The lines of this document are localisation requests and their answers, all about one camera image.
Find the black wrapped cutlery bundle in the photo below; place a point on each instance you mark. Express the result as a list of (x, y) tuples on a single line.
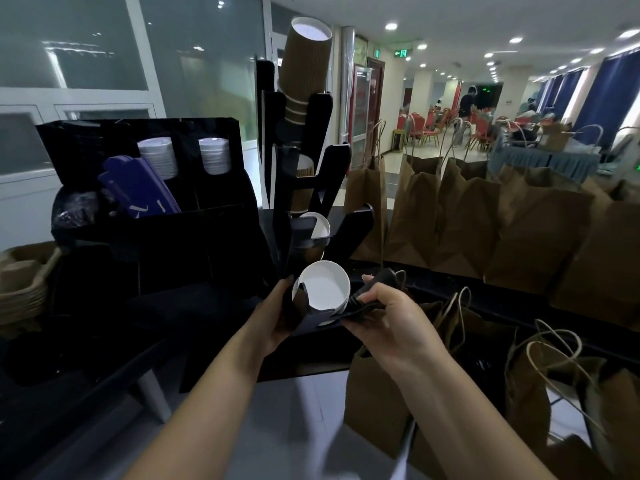
[(75, 209)]

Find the brown ribbed paper cup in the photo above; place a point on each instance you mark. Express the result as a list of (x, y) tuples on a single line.
[(302, 179)]

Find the stack of pulp cup trays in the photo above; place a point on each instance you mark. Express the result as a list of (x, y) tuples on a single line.
[(25, 284)]

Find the white framed window partition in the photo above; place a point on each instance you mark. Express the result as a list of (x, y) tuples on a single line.
[(75, 44)]

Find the green exit sign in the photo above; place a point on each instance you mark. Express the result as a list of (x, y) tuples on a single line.
[(402, 53)]

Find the black glossy bar counter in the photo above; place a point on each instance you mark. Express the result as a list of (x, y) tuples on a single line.
[(320, 354)]

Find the small brown paper cup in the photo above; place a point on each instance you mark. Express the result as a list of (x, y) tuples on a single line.
[(317, 227)]

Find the black cup dispenser rack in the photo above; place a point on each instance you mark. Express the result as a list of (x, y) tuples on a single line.
[(300, 144)]

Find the dark red door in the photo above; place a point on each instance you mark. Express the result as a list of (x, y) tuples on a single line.
[(370, 99)]

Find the row of red chairs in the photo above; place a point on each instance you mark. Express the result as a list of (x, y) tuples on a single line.
[(435, 127)]

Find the row of brown paper bags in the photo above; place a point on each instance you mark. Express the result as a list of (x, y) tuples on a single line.
[(500, 234)]

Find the white counter support panel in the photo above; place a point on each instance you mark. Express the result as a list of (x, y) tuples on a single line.
[(152, 394)]

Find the table with blue cloth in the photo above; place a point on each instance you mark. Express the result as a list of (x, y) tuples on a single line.
[(550, 157)]

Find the person's left forearm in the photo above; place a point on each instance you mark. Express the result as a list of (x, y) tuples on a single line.
[(200, 419)]

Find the brown cup stack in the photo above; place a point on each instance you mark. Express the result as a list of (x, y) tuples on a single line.
[(305, 64)]

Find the person's left hand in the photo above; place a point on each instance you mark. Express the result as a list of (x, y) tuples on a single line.
[(272, 324)]

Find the blue curtains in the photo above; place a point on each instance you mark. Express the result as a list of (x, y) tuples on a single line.
[(610, 94)]

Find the person's right hand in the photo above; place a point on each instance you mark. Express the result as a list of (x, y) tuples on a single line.
[(400, 334)]

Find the white cup stack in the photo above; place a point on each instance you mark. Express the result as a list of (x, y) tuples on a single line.
[(322, 289)]

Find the black acrylic condiment organizer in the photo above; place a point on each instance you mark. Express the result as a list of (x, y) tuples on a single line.
[(200, 244)]

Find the person's right forearm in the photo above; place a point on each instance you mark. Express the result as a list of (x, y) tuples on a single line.
[(465, 424)]

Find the bundle of blue paper packets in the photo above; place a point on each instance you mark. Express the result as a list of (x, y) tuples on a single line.
[(140, 187)]

